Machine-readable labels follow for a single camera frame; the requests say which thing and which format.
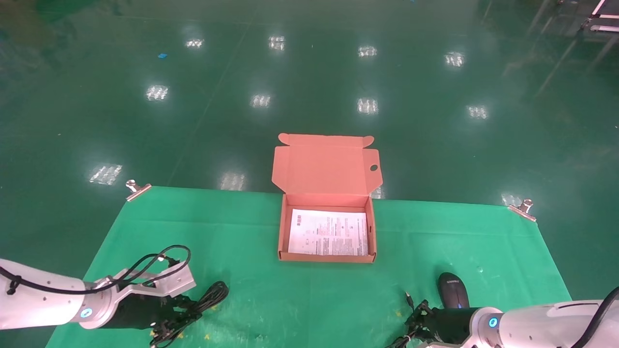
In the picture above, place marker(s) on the white printed instruction sheet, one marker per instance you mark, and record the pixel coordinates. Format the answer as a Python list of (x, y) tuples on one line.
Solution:
[(329, 232)]

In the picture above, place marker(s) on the orange cardboard box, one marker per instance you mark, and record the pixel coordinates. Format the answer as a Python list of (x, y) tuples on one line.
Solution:
[(324, 169)]

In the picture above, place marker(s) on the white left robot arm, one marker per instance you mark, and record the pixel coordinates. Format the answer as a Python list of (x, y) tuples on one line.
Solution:
[(38, 299)]

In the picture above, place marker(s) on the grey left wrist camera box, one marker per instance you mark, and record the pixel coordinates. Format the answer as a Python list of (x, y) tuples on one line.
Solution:
[(164, 285)]

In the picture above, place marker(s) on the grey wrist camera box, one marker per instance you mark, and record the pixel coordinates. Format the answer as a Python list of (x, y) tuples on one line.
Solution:
[(445, 345), (164, 285)]

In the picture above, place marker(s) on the silver metal clip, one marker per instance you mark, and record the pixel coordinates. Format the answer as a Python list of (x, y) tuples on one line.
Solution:
[(138, 191), (522, 211)]

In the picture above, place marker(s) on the white metal rack frame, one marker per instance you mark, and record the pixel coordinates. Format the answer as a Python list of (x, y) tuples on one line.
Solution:
[(602, 28)]

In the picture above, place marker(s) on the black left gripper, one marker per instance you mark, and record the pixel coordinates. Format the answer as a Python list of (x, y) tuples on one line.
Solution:
[(140, 311)]

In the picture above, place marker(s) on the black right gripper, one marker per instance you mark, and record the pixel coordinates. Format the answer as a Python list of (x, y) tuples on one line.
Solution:
[(452, 324)]

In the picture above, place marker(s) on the green table mat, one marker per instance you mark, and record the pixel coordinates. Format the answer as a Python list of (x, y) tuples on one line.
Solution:
[(300, 299)]

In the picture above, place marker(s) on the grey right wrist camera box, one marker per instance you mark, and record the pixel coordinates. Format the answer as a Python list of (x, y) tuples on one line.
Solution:
[(445, 345)]

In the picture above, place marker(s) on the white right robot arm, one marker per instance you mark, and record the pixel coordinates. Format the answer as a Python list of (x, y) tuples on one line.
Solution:
[(541, 328)]

